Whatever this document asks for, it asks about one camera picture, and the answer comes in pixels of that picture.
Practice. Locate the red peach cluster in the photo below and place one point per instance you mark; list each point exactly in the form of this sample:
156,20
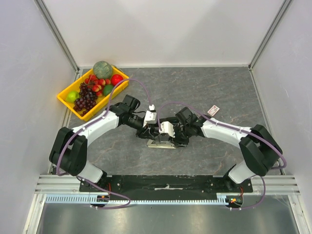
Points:
96,85

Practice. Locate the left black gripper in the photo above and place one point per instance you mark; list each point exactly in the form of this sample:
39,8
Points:
147,132

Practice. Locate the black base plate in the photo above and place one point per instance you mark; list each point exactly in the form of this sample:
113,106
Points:
172,187

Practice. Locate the slotted cable duct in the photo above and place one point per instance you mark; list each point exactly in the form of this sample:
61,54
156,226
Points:
102,200

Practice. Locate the yellow plastic tray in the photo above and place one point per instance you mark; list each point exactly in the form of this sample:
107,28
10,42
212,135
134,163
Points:
100,102

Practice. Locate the red apple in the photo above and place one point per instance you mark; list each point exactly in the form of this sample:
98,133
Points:
115,79

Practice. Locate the red white staple box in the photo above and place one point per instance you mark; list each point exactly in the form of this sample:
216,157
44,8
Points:
213,110

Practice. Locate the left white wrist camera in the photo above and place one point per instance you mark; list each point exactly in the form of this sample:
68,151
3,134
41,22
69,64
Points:
150,116

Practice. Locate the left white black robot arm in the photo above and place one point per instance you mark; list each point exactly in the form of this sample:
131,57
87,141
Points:
69,152

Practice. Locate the green melon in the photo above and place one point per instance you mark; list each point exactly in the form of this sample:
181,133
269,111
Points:
102,69

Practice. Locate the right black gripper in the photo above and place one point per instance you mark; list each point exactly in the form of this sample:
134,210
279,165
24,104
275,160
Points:
177,136

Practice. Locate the white black stapler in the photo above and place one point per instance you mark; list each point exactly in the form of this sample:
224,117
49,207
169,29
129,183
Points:
164,144

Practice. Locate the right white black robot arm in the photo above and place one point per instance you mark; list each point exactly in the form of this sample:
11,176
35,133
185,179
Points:
260,151

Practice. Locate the dark green lime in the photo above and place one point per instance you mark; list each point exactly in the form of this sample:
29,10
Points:
107,89

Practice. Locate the purple grape bunch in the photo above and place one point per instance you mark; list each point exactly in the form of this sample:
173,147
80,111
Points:
86,101

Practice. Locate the light green lime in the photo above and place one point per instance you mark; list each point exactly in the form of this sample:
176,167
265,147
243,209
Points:
72,96

